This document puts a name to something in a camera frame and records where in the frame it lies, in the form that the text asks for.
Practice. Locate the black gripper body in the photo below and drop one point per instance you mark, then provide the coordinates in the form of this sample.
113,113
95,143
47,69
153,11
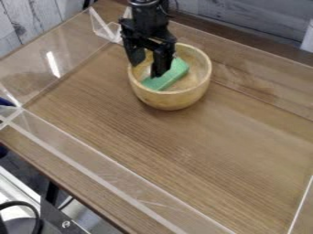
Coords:
146,25

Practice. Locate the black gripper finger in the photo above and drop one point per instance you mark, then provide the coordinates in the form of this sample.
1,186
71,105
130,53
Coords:
134,48
162,58

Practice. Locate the green rectangular block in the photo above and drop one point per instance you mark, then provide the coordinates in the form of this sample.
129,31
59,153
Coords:
164,82

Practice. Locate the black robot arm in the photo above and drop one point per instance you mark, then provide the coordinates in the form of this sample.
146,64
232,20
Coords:
153,44

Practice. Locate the light brown wooden bowl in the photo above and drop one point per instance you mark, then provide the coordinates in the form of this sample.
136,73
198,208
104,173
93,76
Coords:
186,91

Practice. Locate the black table leg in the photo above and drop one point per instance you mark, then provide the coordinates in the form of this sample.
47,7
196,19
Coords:
53,193

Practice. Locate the clear acrylic enclosure wall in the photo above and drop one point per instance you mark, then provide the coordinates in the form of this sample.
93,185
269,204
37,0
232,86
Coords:
221,168

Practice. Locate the black metal bracket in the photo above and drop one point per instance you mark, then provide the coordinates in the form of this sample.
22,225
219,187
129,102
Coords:
57,222

